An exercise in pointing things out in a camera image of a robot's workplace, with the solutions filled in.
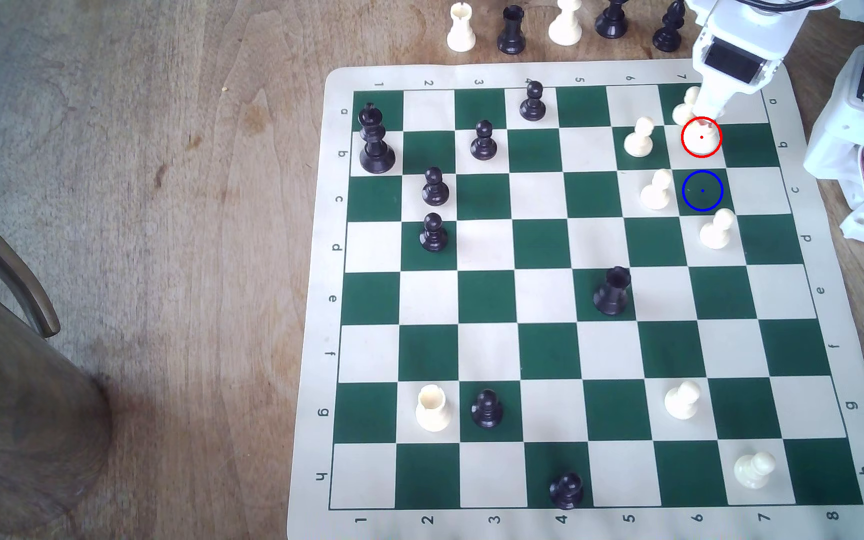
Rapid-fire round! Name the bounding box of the black pawn chess piece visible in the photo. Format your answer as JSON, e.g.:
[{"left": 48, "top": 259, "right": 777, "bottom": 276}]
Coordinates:
[
  {"left": 549, "top": 472, "right": 585, "bottom": 510},
  {"left": 418, "top": 213, "right": 449, "bottom": 253},
  {"left": 471, "top": 389, "right": 504, "bottom": 430},
  {"left": 469, "top": 119, "right": 499, "bottom": 162},
  {"left": 421, "top": 166, "right": 451, "bottom": 207},
  {"left": 519, "top": 80, "right": 548, "bottom": 123}
]

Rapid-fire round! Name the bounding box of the black rook chess piece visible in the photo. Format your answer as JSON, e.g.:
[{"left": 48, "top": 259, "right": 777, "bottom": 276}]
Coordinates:
[
  {"left": 593, "top": 265, "right": 633, "bottom": 316},
  {"left": 496, "top": 4, "right": 528, "bottom": 56}
]

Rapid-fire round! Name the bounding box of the slim black chess piece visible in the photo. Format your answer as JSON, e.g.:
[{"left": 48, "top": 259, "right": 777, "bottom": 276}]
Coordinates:
[{"left": 651, "top": 0, "right": 687, "bottom": 54}]

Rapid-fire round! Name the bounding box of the white pawn chess piece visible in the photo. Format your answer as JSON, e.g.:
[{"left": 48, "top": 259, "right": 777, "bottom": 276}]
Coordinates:
[
  {"left": 733, "top": 451, "right": 777, "bottom": 491},
  {"left": 699, "top": 208, "right": 737, "bottom": 251},
  {"left": 671, "top": 85, "right": 703, "bottom": 126},
  {"left": 663, "top": 381, "right": 702, "bottom": 421},
  {"left": 639, "top": 168, "right": 674, "bottom": 211},
  {"left": 623, "top": 116, "right": 657, "bottom": 159}
]

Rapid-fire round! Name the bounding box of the tall black chess piece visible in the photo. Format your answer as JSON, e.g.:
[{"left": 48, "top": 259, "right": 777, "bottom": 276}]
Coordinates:
[{"left": 594, "top": 0, "right": 630, "bottom": 41}]

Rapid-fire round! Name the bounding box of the tall white chess piece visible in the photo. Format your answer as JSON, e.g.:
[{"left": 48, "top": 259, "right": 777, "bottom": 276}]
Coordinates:
[{"left": 547, "top": 0, "right": 585, "bottom": 48}]

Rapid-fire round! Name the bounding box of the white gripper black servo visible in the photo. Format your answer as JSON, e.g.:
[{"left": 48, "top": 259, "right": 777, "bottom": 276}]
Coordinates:
[{"left": 685, "top": 0, "right": 808, "bottom": 126}]

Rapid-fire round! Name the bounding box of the white rook chess piece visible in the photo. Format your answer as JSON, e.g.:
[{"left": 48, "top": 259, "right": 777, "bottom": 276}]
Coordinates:
[
  {"left": 414, "top": 384, "right": 453, "bottom": 433},
  {"left": 446, "top": 1, "right": 477, "bottom": 54}
]

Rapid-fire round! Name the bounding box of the white king chess piece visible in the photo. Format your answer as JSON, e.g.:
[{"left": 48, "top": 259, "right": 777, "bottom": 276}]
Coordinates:
[{"left": 685, "top": 120, "right": 723, "bottom": 157}]

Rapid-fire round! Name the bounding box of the black king chess piece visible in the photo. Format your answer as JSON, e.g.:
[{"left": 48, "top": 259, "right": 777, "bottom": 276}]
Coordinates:
[{"left": 357, "top": 102, "right": 397, "bottom": 175}]

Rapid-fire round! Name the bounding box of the green white chess board mat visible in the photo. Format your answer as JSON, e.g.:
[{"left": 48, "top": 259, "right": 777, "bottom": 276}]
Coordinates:
[{"left": 287, "top": 57, "right": 864, "bottom": 538}]

